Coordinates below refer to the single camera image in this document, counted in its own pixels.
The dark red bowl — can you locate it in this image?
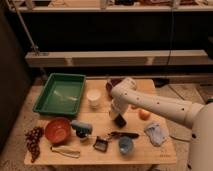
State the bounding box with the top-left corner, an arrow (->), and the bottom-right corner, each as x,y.
106,78 -> 121,97

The teal stapler tool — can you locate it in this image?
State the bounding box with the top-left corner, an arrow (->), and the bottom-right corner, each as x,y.
71,120 -> 93,138

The white lower shelf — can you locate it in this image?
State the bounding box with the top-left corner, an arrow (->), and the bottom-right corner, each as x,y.
25,50 -> 213,67

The blue grey cloth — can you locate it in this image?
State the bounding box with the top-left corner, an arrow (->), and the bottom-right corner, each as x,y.
144,122 -> 168,147

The black hanging cable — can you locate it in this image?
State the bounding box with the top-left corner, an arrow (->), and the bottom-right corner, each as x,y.
165,0 -> 176,79

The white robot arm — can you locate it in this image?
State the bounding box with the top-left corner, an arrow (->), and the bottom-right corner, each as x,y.
110,77 -> 213,171

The orange bowl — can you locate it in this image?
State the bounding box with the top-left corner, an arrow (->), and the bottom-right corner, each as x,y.
44,117 -> 71,144

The blue cup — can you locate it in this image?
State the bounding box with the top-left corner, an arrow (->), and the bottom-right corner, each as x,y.
118,136 -> 134,155

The yellow red apple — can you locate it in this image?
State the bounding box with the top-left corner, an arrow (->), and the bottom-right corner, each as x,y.
138,109 -> 151,120

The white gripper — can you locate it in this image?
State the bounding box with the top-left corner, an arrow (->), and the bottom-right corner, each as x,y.
109,99 -> 128,120

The green plastic tray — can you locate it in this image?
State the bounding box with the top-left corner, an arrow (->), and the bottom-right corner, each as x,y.
33,73 -> 86,117

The dark grape bunch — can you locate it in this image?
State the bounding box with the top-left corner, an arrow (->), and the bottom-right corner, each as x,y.
25,127 -> 44,163

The black handled tool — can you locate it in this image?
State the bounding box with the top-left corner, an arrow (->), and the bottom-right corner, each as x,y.
107,131 -> 139,140

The white cup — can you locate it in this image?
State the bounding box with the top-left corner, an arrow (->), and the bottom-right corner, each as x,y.
86,89 -> 101,108

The metal pole stand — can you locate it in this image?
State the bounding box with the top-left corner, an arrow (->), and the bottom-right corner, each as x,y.
11,0 -> 48,82

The black eraser block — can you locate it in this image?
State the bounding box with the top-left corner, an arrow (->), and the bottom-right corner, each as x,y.
114,115 -> 126,128

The small dark square box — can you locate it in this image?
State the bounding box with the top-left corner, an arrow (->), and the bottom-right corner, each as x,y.
93,136 -> 108,152

